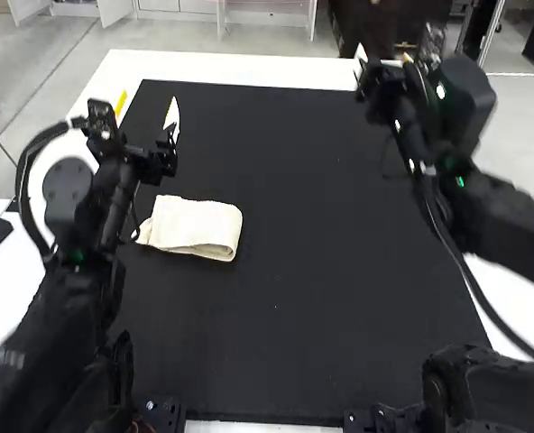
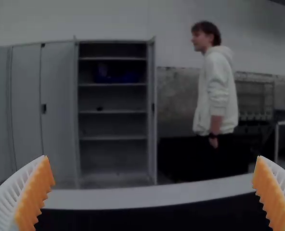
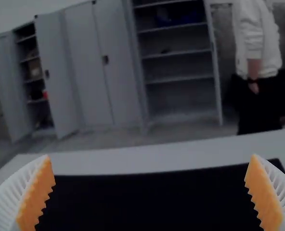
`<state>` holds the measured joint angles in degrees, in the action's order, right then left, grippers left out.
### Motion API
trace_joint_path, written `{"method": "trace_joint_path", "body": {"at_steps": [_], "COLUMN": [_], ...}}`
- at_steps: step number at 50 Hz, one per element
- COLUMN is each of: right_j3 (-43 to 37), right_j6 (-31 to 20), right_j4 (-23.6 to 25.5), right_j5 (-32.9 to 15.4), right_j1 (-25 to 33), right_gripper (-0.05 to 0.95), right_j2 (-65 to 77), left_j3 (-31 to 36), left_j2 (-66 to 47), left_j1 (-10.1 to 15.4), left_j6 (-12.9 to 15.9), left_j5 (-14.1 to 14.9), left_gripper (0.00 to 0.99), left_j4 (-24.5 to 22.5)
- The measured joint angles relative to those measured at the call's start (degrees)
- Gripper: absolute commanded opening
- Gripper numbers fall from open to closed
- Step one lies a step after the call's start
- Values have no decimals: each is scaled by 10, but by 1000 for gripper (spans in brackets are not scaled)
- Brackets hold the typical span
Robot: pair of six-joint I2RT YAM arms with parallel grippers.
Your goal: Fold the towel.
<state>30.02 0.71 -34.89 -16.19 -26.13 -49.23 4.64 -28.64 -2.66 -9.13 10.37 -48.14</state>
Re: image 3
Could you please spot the person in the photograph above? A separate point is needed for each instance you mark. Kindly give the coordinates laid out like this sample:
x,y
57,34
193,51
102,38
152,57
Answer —
x,y
255,43

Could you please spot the grey cupboard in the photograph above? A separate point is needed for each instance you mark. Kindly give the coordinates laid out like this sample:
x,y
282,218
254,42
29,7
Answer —
x,y
178,96
89,60
58,84

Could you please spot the cardboard box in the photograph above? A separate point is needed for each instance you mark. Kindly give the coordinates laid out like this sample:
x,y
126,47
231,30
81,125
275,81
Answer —
x,y
34,68

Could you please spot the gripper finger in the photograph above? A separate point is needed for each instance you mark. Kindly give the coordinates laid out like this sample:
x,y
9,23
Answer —
x,y
270,199
24,199

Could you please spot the black mat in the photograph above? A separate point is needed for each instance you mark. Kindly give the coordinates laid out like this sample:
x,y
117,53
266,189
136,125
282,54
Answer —
x,y
145,204

